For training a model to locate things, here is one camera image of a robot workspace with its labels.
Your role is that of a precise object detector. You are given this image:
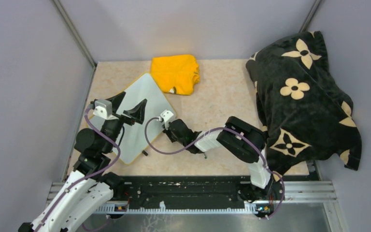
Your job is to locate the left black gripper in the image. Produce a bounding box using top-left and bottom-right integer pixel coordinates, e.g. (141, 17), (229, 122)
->
(101, 91), (147, 153)

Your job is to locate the yellow-framed whiteboard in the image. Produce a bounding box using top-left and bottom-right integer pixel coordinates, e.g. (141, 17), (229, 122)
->
(90, 73), (177, 164)

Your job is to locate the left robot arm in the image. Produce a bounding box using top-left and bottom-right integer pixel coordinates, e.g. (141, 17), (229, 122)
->
(18, 92), (147, 232)

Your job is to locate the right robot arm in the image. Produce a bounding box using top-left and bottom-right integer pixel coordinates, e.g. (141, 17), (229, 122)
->
(163, 116), (283, 202)

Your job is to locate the folded yellow cloth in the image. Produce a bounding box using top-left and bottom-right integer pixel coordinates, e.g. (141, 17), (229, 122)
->
(150, 54), (200, 95)

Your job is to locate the black floral blanket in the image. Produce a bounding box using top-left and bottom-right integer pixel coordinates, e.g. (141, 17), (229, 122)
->
(245, 31), (362, 174)

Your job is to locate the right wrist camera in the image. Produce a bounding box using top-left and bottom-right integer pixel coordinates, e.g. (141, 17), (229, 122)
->
(158, 110), (176, 130)

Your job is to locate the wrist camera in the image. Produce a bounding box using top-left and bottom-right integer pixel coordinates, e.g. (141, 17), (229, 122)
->
(158, 110), (176, 130)
(92, 99), (114, 120)

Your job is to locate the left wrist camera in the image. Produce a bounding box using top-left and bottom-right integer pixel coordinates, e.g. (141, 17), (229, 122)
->
(92, 99), (114, 120)

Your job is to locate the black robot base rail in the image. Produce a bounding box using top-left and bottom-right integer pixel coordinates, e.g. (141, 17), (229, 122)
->
(95, 176), (285, 219)

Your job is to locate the left metal corner post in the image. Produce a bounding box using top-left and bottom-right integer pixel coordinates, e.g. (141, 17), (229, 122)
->
(51, 0), (97, 69)

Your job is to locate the metal corner post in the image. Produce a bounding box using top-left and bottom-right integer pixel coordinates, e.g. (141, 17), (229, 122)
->
(299, 0), (324, 32)
(51, 0), (97, 69)

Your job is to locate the right metal corner post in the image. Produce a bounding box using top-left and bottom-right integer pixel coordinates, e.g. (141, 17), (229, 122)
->
(299, 0), (324, 32)

